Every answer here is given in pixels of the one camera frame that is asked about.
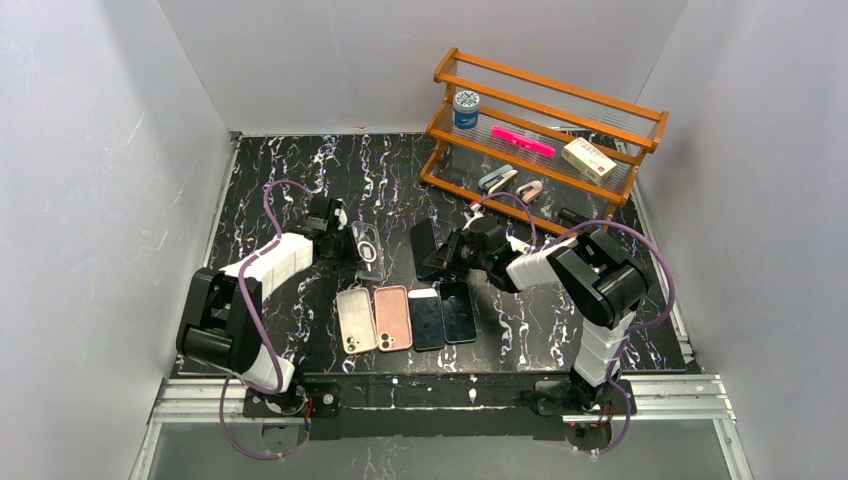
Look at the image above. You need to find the dark blue bare phone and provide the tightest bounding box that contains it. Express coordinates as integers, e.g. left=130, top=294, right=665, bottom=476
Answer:
left=409, top=218, right=440, bottom=281

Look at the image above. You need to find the clear magsafe phone case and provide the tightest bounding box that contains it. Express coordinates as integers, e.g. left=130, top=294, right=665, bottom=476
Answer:
left=351, top=221, right=386, bottom=282

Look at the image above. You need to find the bare black phone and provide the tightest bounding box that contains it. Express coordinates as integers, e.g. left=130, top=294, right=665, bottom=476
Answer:
left=438, top=282, right=477, bottom=344
left=407, top=288, right=446, bottom=352

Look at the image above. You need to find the pink phone case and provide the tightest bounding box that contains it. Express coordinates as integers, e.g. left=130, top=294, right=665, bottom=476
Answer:
left=374, top=286, right=413, bottom=352

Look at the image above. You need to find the beige phone case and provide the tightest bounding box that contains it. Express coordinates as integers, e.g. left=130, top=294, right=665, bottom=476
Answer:
left=336, top=287, right=378, bottom=355

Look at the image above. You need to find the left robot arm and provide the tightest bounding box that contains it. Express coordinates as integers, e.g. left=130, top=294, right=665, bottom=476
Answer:
left=175, top=197, right=357, bottom=395

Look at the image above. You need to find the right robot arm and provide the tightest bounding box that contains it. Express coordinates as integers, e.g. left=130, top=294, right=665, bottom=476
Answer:
left=423, top=215, right=654, bottom=409

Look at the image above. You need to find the teal and white stapler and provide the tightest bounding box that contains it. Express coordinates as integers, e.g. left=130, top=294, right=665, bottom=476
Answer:
left=478, top=165, right=518, bottom=195

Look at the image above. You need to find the pink stapler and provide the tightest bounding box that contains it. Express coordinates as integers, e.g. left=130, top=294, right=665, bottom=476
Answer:
left=515, top=180, right=544, bottom=204

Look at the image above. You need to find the pink highlighter pen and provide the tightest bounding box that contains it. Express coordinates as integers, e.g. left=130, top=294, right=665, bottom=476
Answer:
left=491, top=125, right=556, bottom=159

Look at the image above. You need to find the orange wooden shelf rack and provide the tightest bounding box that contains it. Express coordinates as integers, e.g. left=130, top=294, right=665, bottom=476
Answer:
left=419, top=48, right=670, bottom=234

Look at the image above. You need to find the white red carton box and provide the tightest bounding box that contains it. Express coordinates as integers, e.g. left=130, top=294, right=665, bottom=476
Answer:
left=561, top=137, right=617, bottom=185

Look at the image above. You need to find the blue lidded jar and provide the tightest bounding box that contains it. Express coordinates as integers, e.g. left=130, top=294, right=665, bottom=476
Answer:
left=452, top=90, right=481, bottom=129

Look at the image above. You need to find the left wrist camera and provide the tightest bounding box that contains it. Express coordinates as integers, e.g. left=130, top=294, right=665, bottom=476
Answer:
left=334, top=207, right=348, bottom=231

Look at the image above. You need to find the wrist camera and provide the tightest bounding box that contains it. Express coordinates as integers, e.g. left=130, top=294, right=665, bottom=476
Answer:
left=463, top=203, right=484, bottom=230
left=334, top=207, right=348, bottom=231

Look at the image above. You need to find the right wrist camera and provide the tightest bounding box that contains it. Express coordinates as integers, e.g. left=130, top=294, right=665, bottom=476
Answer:
left=463, top=203, right=484, bottom=230

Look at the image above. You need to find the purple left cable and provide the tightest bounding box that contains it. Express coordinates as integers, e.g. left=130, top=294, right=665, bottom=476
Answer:
left=218, top=180, right=316, bottom=462

